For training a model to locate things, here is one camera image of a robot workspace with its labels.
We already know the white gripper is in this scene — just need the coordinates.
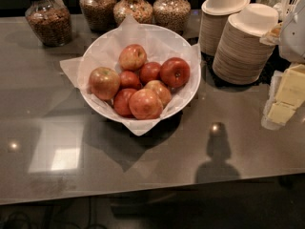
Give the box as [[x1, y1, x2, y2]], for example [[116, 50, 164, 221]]
[[259, 4, 305, 130]]

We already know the yellow-red apple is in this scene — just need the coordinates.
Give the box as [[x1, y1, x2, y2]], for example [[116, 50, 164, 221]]
[[89, 67, 120, 100], [145, 80, 172, 107], [118, 44, 147, 72]]

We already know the dark red apple right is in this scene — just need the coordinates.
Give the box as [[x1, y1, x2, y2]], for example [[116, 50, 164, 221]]
[[160, 57, 191, 88]]

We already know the red apple centre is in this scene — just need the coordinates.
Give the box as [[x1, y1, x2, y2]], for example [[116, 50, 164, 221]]
[[139, 62, 161, 85]]

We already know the orange-red apple front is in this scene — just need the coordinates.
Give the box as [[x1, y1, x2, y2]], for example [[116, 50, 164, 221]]
[[129, 89, 163, 120]]

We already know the yellow-red apple top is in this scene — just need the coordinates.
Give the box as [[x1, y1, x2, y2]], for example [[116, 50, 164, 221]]
[[118, 44, 147, 72]]

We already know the small red apple middle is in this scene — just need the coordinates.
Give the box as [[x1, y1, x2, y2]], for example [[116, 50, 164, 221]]
[[119, 71, 142, 90]]

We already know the red apple bottom left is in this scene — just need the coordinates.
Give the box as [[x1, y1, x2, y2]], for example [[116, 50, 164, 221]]
[[113, 88, 136, 117]]

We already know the white bowl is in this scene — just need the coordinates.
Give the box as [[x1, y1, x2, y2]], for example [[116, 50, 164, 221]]
[[76, 23, 202, 123]]

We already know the glass cereal jar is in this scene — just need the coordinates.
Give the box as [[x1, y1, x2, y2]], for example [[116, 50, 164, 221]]
[[113, 0, 153, 25], [152, 0, 191, 34], [79, 0, 116, 31], [25, 0, 72, 47]]

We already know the white paper liner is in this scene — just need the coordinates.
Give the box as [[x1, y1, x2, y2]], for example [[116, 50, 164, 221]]
[[59, 14, 202, 137]]

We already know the glass cereal jar far left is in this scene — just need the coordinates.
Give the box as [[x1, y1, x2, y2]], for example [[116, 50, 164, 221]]
[[25, 0, 72, 47]]

